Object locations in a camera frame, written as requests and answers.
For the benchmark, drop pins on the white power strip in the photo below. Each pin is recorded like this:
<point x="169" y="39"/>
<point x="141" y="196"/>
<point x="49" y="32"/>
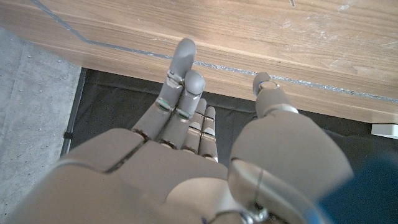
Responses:
<point x="385" y="131"/>

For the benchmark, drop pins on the blue right wrist connector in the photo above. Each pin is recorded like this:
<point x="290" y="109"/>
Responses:
<point x="363" y="193"/>

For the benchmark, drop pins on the black backdrop stand pole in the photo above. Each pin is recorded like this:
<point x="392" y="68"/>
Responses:
<point x="73" y="118"/>

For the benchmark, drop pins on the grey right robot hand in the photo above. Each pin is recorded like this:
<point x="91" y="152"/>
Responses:
<point x="155" y="174"/>

